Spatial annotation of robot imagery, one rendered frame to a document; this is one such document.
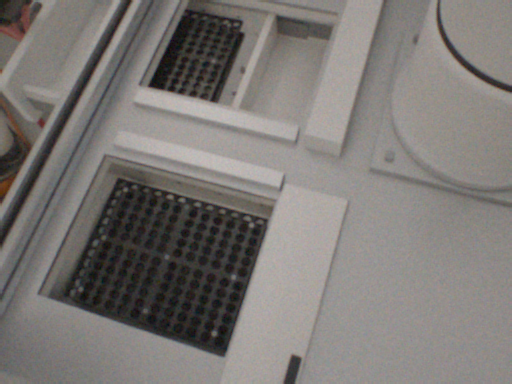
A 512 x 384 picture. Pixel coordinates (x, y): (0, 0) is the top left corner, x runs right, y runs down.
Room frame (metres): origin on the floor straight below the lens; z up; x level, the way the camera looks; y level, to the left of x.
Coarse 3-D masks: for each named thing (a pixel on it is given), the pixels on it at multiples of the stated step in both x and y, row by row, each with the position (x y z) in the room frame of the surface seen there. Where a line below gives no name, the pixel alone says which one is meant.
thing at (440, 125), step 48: (432, 0) 0.37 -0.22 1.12; (480, 0) 0.29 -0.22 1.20; (432, 48) 0.31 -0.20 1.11; (480, 48) 0.27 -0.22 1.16; (432, 96) 0.29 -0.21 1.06; (480, 96) 0.25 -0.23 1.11; (384, 144) 0.30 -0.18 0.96; (432, 144) 0.27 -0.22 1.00; (480, 144) 0.23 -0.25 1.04; (480, 192) 0.21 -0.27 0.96
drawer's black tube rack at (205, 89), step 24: (192, 24) 0.60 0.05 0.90; (216, 24) 0.59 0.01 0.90; (240, 24) 0.58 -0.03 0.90; (168, 48) 0.59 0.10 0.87; (192, 48) 0.55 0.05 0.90; (216, 48) 0.57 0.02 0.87; (240, 48) 0.57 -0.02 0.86; (168, 72) 0.54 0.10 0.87; (192, 72) 0.53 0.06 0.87; (216, 72) 0.50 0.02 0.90; (192, 96) 0.48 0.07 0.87; (216, 96) 0.47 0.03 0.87
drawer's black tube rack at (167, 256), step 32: (128, 192) 0.32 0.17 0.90; (128, 224) 0.27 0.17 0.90; (160, 224) 0.28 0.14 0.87; (192, 224) 0.27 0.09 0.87; (224, 224) 0.25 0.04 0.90; (256, 224) 0.25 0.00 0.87; (96, 256) 0.24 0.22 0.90; (128, 256) 0.24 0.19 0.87; (160, 256) 0.22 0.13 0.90; (192, 256) 0.22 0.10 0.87; (224, 256) 0.21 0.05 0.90; (256, 256) 0.21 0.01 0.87; (96, 288) 0.19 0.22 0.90; (128, 288) 0.19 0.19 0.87; (160, 288) 0.18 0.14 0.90; (192, 288) 0.18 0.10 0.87; (224, 288) 0.16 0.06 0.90; (160, 320) 0.14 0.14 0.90; (192, 320) 0.14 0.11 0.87; (224, 320) 0.13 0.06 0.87; (224, 352) 0.09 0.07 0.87
